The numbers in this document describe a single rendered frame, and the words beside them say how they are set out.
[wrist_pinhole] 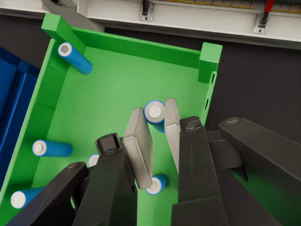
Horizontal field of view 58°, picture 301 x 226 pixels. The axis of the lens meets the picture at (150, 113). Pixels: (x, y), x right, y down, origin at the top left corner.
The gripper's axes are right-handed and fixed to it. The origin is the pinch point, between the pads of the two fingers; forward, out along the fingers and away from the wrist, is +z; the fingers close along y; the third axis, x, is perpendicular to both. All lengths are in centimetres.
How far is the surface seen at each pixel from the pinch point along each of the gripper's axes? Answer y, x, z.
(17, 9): -33, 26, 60
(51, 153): -13.3, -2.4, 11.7
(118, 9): -6, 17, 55
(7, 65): -23.9, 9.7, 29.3
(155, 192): -2.8, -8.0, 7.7
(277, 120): 25, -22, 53
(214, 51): 6.6, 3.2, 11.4
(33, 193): -16.2, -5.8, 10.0
